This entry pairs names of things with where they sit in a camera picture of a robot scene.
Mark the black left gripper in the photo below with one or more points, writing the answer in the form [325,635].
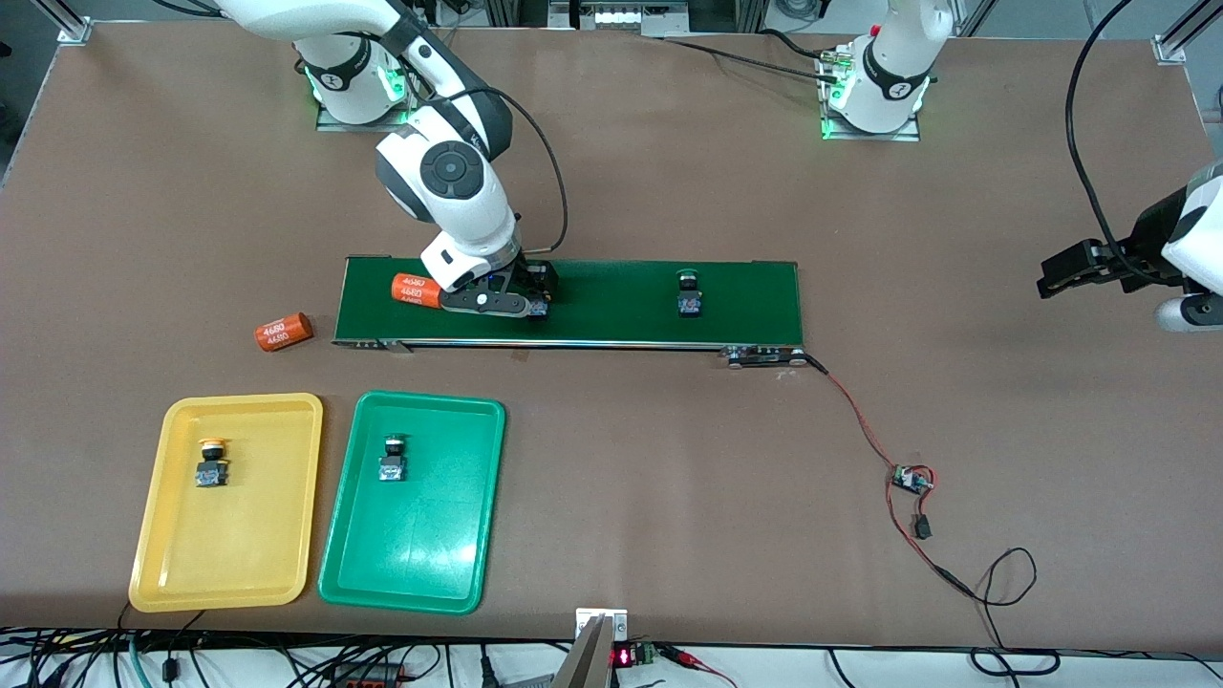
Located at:
[1144,252]

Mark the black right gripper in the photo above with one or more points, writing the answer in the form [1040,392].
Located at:
[535,276]

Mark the yellow push button switch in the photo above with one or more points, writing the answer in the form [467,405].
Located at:
[540,309]
[211,472]

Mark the orange cylinder with white print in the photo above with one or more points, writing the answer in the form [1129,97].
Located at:
[413,290]
[284,333]

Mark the green push button switch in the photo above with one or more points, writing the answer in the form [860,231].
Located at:
[690,302]
[392,466]

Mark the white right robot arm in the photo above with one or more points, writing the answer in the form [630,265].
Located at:
[449,172]

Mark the green conveyor belt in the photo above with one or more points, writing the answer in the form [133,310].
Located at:
[611,306]

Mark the small green circuit board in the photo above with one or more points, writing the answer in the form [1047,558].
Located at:
[912,480]

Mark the green plastic tray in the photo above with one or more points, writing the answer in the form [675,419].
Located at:
[439,535]

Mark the small black inline connector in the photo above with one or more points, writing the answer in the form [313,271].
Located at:
[922,526]

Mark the grey metal stand pole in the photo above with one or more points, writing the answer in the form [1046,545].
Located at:
[585,659]

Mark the red digit display module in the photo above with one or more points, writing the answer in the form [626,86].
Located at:
[626,655]

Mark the red alligator clip lead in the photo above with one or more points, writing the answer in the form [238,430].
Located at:
[693,659]

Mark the yellow plastic tray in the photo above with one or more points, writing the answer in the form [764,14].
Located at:
[239,545]

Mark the black red power strip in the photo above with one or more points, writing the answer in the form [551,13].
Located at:
[373,677]

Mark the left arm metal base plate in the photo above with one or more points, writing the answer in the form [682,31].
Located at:
[903,134]

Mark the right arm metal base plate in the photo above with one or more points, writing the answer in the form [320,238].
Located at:
[363,126]

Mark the aluminium frame post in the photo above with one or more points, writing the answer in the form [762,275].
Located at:
[67,27]
[1175,43]

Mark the silver metal clamp bracket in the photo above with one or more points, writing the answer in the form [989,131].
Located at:
[602,617]

